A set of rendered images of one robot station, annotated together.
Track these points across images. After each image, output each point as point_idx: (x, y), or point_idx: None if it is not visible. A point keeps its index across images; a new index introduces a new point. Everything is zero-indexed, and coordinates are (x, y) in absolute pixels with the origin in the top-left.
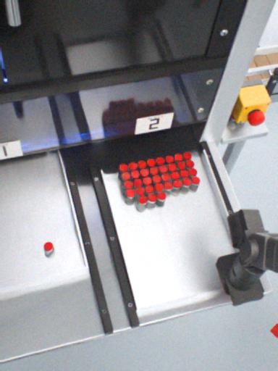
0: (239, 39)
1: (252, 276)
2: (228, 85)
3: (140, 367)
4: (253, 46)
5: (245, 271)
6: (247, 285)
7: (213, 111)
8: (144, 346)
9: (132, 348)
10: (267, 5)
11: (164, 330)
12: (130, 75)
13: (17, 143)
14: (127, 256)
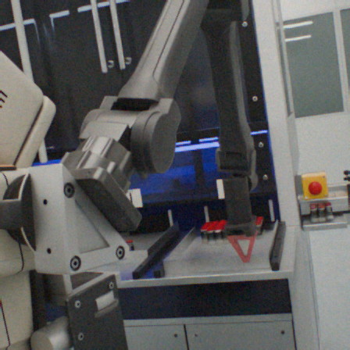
0: (267, 104)
1: (228, 185)
2: (278, 151)
3: None
4: (282, 112)
5: (223, 182)
6: (233, 210)
7: (276, 180)
8: None
9: None
10: (276, 75)
11: None
12: (201, 133)
13: (137, 191)
14: (182, 257)
